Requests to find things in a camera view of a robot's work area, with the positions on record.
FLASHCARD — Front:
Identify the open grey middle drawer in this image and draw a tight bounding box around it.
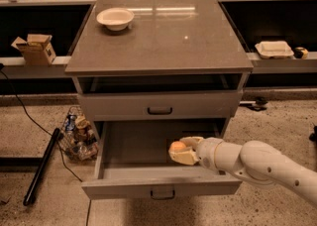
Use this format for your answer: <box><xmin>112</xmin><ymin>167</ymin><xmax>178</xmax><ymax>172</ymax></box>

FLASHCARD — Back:
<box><xmin>82</xmin><ymin>119</ymin><xmax>241</xmax><ymax>200</ymax></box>

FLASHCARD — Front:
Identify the grey drawer cabinet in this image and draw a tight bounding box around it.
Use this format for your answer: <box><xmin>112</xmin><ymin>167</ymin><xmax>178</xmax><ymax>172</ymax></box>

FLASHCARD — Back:
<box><xmin>64</xmin><ymin>0</ymin><xmax>255</xmax><ymax>140</ymax></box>

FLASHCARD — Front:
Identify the orange fruit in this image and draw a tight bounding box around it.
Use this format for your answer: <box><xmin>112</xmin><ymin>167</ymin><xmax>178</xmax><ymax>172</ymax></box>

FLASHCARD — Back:
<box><xmin>169</xmin><ymin>141</ymin><xmax>186</xmax><ymax>152</ymax></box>

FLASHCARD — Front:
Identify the wire basket of items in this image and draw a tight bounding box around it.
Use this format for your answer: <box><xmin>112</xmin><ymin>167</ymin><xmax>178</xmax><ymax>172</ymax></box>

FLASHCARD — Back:
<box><xmin>60</xmin><ymin>106</ymin><xmax>98</xmax><ymax>161</ymax></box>

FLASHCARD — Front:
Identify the black object on floor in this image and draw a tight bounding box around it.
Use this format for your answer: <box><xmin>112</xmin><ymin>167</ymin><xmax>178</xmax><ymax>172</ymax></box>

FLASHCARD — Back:
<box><xmin>240</xmin><ymin>97</ymin><xmax>267</xmax><ymax>111</ymax></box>

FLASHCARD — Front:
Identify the white takeout container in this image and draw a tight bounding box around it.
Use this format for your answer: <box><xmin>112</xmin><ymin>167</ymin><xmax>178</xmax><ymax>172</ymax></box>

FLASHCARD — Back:
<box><xmin>255</xmin><ymin>41</ymin><xmax>294</xmax><ymax>59</ymax></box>

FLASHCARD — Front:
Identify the white paper bowl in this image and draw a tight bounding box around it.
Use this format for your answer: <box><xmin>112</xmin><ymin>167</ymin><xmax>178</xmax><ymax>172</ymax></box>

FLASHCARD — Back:
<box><xmin>96</xmin><ymin>8</ymin><xmax>135</xmax><ymax>31</ymax></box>

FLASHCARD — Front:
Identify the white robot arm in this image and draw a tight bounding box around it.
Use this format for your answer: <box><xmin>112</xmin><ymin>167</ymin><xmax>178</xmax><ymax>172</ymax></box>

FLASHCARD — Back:
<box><xmin>168</xmin><ymin>137</ymin><xmax>317</xmax><ymax>206</ymax></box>

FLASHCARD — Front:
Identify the black tube on floor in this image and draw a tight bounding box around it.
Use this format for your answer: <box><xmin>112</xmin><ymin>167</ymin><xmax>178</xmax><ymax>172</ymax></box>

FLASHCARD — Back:
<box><xmin>23</xmin><ymin>128</ymin><xmax>60</xmax><ymax>206</ymax></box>

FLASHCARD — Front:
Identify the yellow black tape measure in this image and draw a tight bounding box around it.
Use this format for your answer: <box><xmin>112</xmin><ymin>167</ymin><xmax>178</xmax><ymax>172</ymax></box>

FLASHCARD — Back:
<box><xmin>293</xmin><ymin>47</ymin><xmax>308</xmax><ymax>59</ymax></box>

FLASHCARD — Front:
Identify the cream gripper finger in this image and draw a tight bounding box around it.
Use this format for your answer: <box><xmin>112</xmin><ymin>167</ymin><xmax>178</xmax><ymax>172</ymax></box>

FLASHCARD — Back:
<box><xmin>180</xmin><ymin>137</ymin><xmax>204</xmax><ymax>150</ymax></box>
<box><xmin>168</xmin><ymin>147</ymin><xmax>198</xmax><ymax>166</ymax></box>

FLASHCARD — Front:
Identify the closed grey top drawer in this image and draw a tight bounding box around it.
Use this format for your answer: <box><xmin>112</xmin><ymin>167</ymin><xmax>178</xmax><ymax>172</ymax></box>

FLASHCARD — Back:
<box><xmin>78</xmin><ymin>91</ymin><xmax>242</xmax><ymax>121</ymax></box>

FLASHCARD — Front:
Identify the open cardboard box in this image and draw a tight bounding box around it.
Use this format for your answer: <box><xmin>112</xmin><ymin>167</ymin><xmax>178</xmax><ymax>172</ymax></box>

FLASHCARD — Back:
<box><xmin>11</xmin><ymin>34</ymin><xmax>56</xmax><ymax>66</ymax></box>

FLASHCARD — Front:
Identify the black floor cable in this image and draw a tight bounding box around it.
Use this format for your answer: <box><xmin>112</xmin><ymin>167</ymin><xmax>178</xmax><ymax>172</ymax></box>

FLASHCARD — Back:
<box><xmin>0</xmin><ymin>63</ymin><xmax>92</xmax><ymax>226</ymax></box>

